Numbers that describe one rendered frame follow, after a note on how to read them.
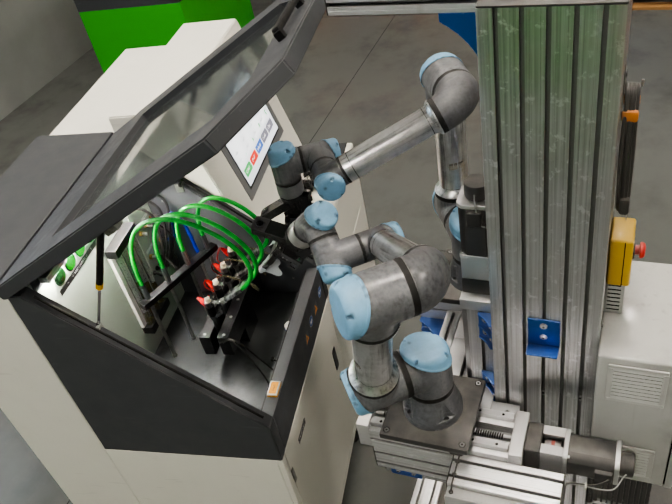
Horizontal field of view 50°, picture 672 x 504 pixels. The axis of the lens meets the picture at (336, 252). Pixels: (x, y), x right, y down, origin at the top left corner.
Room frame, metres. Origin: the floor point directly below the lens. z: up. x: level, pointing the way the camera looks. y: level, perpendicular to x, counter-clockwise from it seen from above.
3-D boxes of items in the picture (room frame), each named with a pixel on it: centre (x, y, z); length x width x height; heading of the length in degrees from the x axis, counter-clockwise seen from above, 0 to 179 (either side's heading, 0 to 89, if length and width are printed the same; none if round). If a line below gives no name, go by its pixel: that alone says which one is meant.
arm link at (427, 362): (1.13, -0.15, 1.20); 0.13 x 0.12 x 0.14; 101
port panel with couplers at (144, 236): (1.98, 0.59, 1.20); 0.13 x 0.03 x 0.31; 161
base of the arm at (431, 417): (1.14, -0.15, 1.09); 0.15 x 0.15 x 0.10
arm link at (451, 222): (1.58, -0.39, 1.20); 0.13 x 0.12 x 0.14; 3
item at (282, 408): (1.59, 0.19, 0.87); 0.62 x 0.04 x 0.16; 161
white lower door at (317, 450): (1.58, 0.18, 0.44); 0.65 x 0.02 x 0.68; 161
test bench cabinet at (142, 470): (1.68, 0.45, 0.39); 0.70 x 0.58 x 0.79; 161
